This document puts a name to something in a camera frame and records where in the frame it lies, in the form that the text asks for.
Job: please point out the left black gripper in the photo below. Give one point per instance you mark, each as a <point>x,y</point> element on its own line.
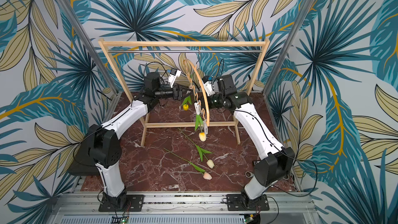
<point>179,89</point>

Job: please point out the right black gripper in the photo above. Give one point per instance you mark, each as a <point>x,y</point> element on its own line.
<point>207,100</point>

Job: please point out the yellow tulip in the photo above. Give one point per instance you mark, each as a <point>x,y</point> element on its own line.
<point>186,103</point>

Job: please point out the tan wavy clothes hanger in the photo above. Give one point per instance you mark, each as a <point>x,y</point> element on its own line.
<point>195,82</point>

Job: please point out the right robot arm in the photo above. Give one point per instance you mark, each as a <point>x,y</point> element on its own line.
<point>275,160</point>

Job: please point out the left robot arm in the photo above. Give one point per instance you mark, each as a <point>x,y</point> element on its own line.
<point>103,140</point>

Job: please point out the white clothespin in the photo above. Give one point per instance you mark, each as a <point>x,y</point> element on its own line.
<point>198,109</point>

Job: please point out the grey clothespin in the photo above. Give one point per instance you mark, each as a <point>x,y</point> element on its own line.
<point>205,128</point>

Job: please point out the white tulip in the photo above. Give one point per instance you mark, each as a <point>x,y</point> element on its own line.
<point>202,152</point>

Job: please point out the pink tulip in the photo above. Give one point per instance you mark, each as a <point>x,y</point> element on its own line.
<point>205,174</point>

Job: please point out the silver wrench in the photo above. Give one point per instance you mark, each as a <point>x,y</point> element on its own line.
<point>249,174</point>

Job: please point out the metal rack rod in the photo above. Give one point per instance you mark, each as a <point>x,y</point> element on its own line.
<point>182,51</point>

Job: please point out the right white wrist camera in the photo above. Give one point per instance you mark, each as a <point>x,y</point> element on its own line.
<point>209,89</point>

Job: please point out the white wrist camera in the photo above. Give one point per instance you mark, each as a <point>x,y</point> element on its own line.
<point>209,89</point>
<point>174,74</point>

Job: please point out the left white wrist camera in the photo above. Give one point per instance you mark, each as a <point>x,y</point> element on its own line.
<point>174,74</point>

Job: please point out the wooden clothes rack frame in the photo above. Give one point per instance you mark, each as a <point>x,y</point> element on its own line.
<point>105,46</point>

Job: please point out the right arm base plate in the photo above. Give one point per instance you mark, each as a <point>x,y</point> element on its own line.
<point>241,202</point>

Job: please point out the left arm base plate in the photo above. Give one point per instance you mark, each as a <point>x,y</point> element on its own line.
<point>123,203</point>

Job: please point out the aluminium front rail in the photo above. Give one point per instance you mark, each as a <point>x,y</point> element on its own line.
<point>185,208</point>

